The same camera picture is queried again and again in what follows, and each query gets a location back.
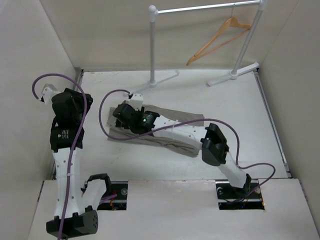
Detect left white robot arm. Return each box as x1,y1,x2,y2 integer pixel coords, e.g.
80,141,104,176
42,84,112,240

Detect left metal table rail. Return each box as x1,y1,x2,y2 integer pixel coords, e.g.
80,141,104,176
50,67,84,180

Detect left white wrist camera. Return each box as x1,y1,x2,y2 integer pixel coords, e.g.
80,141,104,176
40,83,59,104

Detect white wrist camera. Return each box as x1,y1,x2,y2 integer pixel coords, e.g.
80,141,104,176
128,93,144,111
40,83,59,104

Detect metal table rail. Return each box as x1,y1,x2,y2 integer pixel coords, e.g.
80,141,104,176
253,68,292,179
50,67,84,180

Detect grey trousers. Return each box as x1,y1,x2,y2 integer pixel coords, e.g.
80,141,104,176
106,104,205,158

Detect right metal table rail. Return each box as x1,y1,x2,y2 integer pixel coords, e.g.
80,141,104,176
253,68,292,179

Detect wooden clothes hanger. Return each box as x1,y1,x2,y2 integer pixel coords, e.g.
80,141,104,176
186,11,253,66

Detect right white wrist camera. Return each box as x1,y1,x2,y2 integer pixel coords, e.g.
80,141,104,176
128,93,144,111

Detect white clothes rack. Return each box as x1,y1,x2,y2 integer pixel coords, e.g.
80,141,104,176
132,0,268,93

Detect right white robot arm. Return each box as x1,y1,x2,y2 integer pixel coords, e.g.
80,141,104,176
112,103,252,198

